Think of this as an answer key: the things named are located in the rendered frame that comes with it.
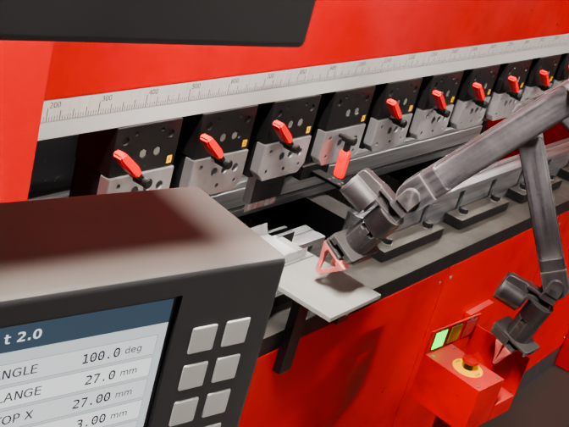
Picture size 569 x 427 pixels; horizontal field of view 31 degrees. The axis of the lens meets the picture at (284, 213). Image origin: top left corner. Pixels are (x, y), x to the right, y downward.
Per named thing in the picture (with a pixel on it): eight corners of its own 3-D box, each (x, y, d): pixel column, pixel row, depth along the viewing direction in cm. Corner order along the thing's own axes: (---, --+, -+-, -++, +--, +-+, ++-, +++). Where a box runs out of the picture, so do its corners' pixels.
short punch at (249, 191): (246, 213, 206) (258, 171, 202) (240, 209, 207) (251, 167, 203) (277, 205, 214) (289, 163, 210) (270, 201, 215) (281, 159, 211)
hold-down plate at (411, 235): (381, 263, 250) (384, 252, 249) (363, 252, 252) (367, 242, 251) (441, 237, 273) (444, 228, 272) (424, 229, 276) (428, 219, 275)
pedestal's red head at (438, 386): (461, 435, 231) (488, 368, 224) (407, 395, 240) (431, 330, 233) (508, 410, 245) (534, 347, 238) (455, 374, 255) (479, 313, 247)
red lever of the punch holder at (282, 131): (286, 122, 188) (301, 147, 196) (269, 113, 190) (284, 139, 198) (280, 130, 187) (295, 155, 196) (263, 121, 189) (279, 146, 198)
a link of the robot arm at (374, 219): (400, 226, 190) (411, 215, 194) (375, 198, 190) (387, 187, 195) (376, 246, 194) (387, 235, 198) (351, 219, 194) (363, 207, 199)
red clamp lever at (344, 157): (340, 181, 215) (354, 139, 211) (325, 173, 217) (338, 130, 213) (345, 180, 216) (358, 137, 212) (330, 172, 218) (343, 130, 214)
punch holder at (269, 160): (256, 183, 197) (277, 102, 190) (223, 164, 201) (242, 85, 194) (301, 170, 208) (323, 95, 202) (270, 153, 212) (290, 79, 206)
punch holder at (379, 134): (368, 153, 228) (389, 84, 221) (338, 138, 232) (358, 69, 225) (403, 144, 239) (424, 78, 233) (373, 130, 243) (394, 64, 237)
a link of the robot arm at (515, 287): (567, 286, 224) (566, 277, 232) (522, 257, 225) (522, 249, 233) (536, 329, 227) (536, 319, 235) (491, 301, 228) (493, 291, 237)
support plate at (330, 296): (328, 322, 193) (330, 318, 193) (226, 258, 206) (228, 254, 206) (379, 298, 207) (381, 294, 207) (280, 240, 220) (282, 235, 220)
